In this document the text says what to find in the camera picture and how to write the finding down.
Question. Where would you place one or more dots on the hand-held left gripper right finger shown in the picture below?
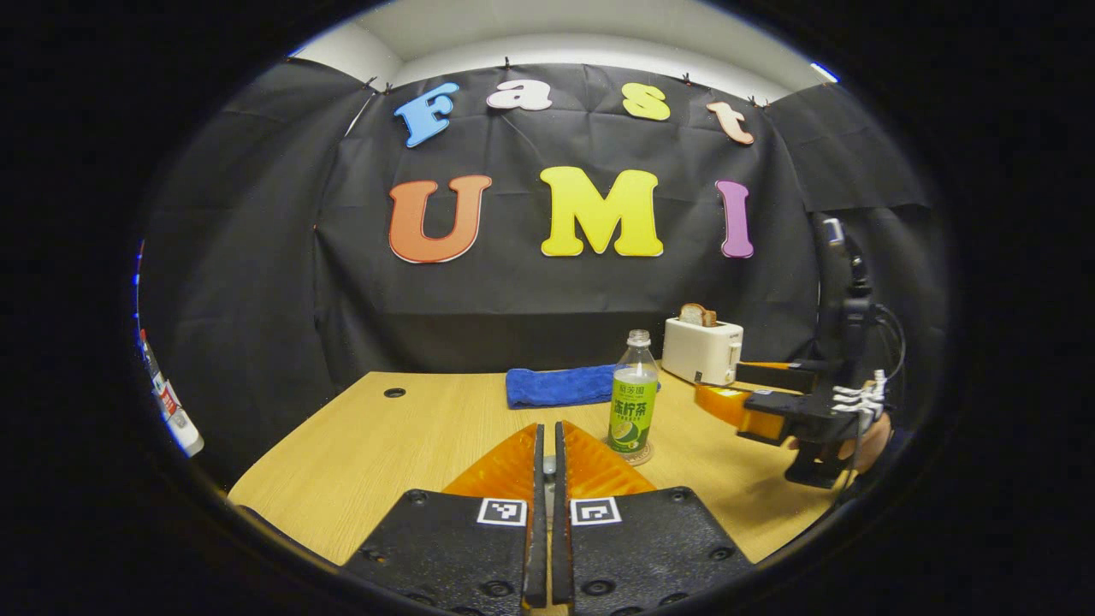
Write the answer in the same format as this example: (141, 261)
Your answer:
(560, 530)

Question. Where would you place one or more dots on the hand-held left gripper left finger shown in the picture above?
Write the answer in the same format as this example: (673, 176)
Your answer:
(537, 530)

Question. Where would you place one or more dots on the bread slice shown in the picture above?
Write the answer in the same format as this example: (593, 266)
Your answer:
(697, 315)

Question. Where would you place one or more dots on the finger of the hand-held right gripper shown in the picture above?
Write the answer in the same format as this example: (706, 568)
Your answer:
(774, 404)
(787, 376)

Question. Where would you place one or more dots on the green label water bottle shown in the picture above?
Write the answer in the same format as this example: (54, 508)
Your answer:
(633, 402)

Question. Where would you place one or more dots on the white side table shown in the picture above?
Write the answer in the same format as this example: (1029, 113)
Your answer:
(188, 438)

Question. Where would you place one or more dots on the red label plastic bottle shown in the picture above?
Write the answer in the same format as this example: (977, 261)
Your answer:
(162, 385)

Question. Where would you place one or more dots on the blue folded towel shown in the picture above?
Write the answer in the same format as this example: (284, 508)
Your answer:
(556, 387)

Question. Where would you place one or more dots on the white toaster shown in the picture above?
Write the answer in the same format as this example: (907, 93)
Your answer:
(701, 351)

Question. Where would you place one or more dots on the black backdrop cloth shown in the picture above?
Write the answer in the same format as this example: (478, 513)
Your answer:
(257, 257)

